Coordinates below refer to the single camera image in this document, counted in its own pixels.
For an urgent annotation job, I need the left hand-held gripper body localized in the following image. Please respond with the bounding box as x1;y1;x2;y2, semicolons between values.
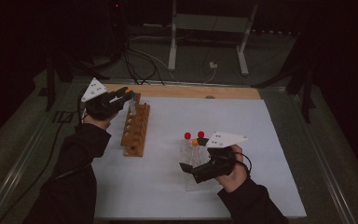
80;77;126;121

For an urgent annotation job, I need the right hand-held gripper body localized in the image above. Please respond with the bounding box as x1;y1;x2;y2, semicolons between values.
192;131;249;185

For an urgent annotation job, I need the clear plastic test tube rack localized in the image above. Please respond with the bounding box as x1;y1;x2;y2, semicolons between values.
180;138;219;192

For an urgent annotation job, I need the wooden test tube rack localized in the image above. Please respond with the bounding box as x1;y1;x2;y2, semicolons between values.
119;91;151;158

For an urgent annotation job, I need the person's left hand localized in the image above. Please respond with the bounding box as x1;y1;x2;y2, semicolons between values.
83;113;118;130

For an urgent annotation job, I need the person's right hand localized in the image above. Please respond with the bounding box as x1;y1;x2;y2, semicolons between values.
214;144;250;194

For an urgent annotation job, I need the white table sheet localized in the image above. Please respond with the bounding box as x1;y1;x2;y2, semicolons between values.
91;94;308;219

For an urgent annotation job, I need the black tripod stand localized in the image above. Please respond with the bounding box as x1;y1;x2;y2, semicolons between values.
251;59;317;124
44;50;110;112

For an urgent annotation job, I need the white metal stand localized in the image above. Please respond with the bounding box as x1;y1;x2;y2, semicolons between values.
167;0;259;77

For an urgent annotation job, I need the bundle of black cables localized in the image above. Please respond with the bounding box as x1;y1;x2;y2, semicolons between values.
121;43;166;86

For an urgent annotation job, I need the right hand-held gripper cable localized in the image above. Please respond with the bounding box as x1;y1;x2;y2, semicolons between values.
232;151;253;175

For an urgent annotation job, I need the white plug with cable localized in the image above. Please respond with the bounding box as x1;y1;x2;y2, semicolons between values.
202;61;219;84

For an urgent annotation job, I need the aluminium frame rail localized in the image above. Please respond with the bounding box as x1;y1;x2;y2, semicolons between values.
290;92;357;224
0;92;63;224

